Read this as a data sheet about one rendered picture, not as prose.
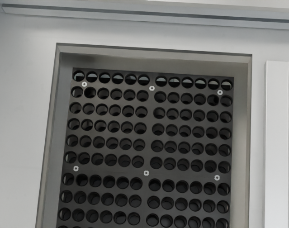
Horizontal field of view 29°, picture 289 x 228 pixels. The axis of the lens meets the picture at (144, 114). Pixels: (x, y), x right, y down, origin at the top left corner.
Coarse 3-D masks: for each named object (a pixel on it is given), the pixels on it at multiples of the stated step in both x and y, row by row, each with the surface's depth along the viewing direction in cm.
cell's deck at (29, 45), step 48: (0, 48) 58; (48, 48) 58; (96, 48) 59; (144, 48) 58; (192, 48) 58; (240, 48) 58; (288, 48) 58; (0, 96) 57; (48, 96) 57; (0, 144) 55; (48, 144) 57; (0, 192) 54
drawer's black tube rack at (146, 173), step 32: (96, 96) 61; (128, 96) 64; (160, 96) 64; (192, 96) 61; (224, 96) 61; (96, 128) 63; (128, 128) 63; (160, 128) 63; (192, 128) 60; (224, 128) 60; (64, 160) 59; (96, 160) 63; (128, 160) 62; (160, 160) 60; (192, 160) 59; (224, 160) 59; (64, 192) 61; (96, 192) 59; (128, 192) 58; (160, 192) 58; (192, 192) 58; (224, 192) 62; (64, 224) 58; (96, 224) 58; (128, 224) 58; (160, 224) 58; (192, 224) 61; (224, 224) 60
